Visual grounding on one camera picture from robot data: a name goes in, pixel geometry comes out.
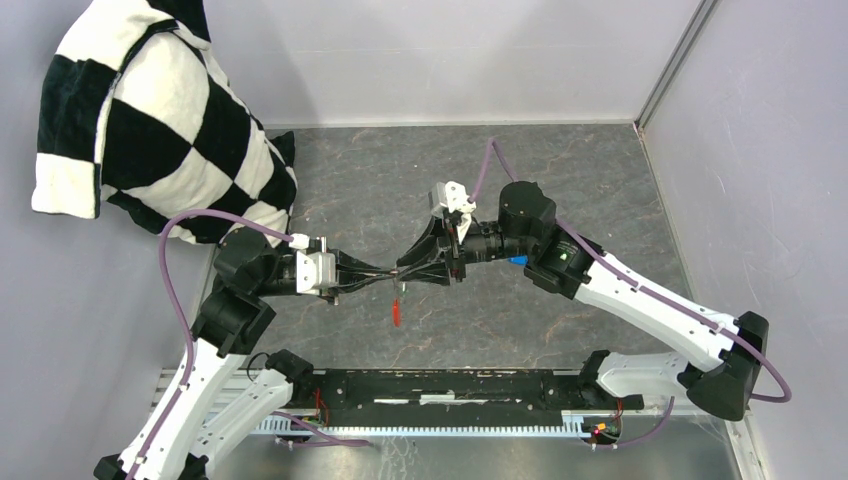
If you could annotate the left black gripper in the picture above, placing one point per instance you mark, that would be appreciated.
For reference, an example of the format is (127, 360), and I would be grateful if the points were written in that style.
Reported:
(344, 258)

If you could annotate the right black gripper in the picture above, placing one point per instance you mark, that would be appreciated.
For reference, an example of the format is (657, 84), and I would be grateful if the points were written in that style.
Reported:
(437, 274)

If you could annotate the metal key holder red handle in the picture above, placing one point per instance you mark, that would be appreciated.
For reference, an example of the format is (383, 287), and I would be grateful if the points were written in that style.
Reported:
(399, 289)

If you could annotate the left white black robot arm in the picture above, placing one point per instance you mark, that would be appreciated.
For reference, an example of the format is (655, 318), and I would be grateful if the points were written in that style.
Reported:
(182, 439)

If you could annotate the key with blue tag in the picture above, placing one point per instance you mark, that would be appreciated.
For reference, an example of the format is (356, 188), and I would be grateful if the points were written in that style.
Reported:
(519, 260)

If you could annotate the black white checkered cloth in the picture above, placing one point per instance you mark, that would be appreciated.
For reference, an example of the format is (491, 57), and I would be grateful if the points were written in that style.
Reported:
(135, 111)

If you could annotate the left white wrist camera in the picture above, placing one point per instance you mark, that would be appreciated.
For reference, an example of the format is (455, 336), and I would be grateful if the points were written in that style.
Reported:
(315, 264)

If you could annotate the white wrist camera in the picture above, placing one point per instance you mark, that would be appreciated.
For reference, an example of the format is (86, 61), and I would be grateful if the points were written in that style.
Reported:
(449, 198)
(315, 264)

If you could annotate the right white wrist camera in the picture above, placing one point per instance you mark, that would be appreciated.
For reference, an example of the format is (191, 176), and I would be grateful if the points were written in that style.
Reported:
(449, 198)

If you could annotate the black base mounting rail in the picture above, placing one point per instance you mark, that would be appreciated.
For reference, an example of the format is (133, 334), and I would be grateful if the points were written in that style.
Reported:
(452, 398)

